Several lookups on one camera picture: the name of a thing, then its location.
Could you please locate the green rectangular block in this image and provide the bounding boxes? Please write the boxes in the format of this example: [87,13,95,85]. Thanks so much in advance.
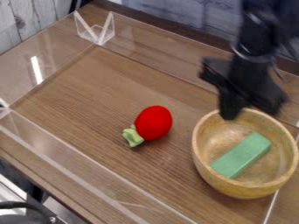
[209,132,272,179]

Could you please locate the red plush strawberry toy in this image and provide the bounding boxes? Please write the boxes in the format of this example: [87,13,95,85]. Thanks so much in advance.
[122,105,173,147]

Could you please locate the black metal bracket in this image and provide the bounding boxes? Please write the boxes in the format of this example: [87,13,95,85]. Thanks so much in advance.
[25,195,67,224]

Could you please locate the black cable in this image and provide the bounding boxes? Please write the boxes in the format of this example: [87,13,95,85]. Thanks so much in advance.
[0,200,29,217]

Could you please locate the brown wooden bowl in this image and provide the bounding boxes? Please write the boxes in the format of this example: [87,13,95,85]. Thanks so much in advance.
[190,109,299,200]

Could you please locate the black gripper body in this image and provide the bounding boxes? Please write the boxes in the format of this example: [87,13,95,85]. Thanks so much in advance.
[198,57,288,107]

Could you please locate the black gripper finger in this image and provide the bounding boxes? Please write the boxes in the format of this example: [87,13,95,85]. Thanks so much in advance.
[253,95,289,116]
[218,90,248,121]

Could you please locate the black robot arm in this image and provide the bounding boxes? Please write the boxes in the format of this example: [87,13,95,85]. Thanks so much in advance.
[198,0,299,120]

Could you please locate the clear acrylic enclosure wall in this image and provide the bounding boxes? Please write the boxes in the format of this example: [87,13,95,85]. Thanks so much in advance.
[0,16,299,224]

